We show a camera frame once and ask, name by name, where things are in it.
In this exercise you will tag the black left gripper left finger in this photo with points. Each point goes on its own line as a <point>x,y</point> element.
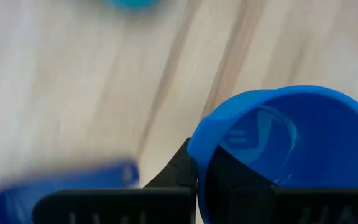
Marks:
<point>120,208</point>

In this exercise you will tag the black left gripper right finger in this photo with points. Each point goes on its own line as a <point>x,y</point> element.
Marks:
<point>322,208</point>

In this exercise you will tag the light blue measuring cup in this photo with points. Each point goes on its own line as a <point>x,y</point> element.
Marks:
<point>132,3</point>

